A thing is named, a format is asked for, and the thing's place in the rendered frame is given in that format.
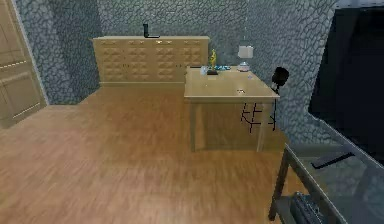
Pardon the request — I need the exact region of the black chair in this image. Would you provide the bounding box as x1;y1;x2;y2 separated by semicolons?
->
240;66;290;134

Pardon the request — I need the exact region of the black remote control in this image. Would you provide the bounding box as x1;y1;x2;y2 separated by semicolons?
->
310;152;356;170

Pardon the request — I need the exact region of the black television set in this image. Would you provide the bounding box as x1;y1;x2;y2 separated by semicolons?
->
307;6;384;166

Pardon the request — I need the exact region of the white shade table lamp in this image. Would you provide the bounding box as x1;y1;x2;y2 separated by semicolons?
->
236;45;255;73

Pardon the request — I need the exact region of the black open laptop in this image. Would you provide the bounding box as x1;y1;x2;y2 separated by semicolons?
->
142;23;161;39

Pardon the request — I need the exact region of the golden statuette on black base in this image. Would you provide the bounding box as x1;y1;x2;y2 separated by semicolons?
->
206;48;220;76

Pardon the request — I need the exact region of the light wooden desk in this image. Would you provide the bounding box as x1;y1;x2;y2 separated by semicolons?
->
183;65;281;153

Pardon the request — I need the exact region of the glass top television stand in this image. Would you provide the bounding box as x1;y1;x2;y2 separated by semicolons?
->
268;111;384;224

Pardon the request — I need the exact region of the dark ribbed box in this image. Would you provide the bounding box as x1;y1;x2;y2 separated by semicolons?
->
290;191;323;224

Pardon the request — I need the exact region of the beige room door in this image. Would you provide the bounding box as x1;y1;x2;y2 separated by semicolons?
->
0;0;48;129

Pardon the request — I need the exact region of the beige chest of drawers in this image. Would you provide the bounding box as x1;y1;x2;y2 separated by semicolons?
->
92;35;211;88

